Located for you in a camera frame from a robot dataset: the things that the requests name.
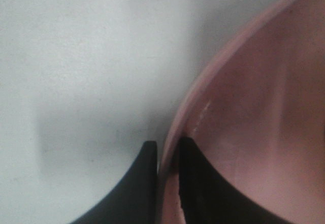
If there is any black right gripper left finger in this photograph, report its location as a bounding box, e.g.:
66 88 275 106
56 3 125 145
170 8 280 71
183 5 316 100
73 141 157 223

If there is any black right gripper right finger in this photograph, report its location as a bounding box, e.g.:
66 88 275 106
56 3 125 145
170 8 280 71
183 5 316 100
179 136 324 223

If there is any pink round plate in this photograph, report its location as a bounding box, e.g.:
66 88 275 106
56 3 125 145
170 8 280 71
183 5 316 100
156 0 324 223

